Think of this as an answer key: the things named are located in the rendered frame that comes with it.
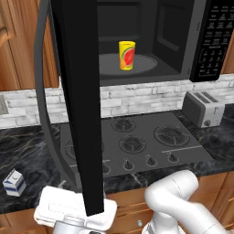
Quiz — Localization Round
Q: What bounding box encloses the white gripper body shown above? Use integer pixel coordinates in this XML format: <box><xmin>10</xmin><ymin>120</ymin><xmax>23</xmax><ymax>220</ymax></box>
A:
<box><xmin>33</xmin><ymin>185</ymin><xmax>119</xmax><ymax>229</ymax></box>

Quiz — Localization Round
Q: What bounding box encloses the grey microwave turntable plate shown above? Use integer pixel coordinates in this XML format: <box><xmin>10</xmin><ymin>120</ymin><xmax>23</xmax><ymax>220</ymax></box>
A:
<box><xmin>98</xmin><ymin>52</ymin><xmax>159</xmax><ymax>76</ymax></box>

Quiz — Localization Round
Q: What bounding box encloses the black microwave oven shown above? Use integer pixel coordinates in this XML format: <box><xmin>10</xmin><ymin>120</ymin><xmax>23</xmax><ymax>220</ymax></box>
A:
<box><xmin>96</xmin><ymin>0</ymin><xmax>234</xmax><ymax>88</ymax></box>

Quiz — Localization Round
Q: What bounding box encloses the wooden base cupboard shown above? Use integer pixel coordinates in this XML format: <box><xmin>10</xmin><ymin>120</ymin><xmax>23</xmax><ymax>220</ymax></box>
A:
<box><xmin>0</xmin><ymin>207</ymin><xmax>49</xmax><ymax>234</ymax></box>
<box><xmin>209</xmin><ymin>171</ymin><xmax>234</xmax><ymax>230</ymax></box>

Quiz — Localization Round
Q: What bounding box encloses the black hob knob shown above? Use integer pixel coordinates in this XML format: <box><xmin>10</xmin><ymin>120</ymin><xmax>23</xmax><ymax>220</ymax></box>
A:
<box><xmin>101</xmin><ymin>161</ymin><xmax>112</xmax><ymax>176</ymax></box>
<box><xmin>166</xmin><ymin>151</ymin><xmax>180</xmax><ymax>164</ymax></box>
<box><xmin>122</xmin><ymin>157</ymin><xmax>135</xmax><ymax>172</ymax></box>
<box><xmin>145</xmin><ymin>154</ymin><xmax>158</xmax><ymax>167</ymax></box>

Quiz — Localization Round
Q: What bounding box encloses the white blue milk carton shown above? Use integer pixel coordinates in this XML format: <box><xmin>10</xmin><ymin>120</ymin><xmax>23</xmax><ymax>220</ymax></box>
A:
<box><xmin>2</xmin><ymin>168</ymin><xmax>27</xmax><ymax>197</ymax></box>

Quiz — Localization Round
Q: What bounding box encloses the wooden drawer front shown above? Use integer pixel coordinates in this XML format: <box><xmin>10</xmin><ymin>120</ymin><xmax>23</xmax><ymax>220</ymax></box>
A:
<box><xmin>105</xmin><ymin>171</ymin><xmax>229</xmax><ymax>215</ymax></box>
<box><xmin>111</xmin><ymin>207</ymin><xmax>157</xmax><ymax>234</ymax></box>

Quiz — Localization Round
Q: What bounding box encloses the black hob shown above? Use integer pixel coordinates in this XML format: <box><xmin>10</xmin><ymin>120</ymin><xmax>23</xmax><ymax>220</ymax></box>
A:
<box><xmin>58</xmin><ymin>111</ymin><xmax>216</xmax><ymax>181</ymax></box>

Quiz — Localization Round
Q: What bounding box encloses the yellow drink can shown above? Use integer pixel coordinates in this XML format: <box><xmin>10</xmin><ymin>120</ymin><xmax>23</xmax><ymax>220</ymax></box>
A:
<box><xmin>118</xmin><ymin>40</ymin><xmax>136</xmax><ymax>72</ymax></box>

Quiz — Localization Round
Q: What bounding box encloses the silver toaster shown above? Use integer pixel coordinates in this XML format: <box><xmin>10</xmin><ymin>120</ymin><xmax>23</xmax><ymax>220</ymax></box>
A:
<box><xmin>181</xmin><ymin>90</ymin><xmax>227</xmax><ymax>129</ymax></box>

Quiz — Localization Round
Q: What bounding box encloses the grey microwave door handle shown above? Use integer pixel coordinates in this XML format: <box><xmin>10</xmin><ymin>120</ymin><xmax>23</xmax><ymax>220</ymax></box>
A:
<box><xmin>33</xmin><ymin>0</ymin><xmax>82</xmax><ymax>190</ymax></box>

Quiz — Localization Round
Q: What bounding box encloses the grey wall socket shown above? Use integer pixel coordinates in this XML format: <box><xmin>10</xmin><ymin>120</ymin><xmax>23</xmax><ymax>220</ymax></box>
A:
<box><xmin>0</xmin><ymin>93</ymin><xmax>10</xmax><ymax>116</ymax></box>

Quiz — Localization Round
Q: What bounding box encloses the wooden wall cupboard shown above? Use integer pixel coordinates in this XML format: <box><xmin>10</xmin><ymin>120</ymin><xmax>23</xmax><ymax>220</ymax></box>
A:
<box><xmin>0</xmin><ymin>0</ymin><xmax>60</xmax><ymax>92</ymax></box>
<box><xmin>220</xmin><ymin>28</ymin><xmax>234</xmax><ymax>75</ymax></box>

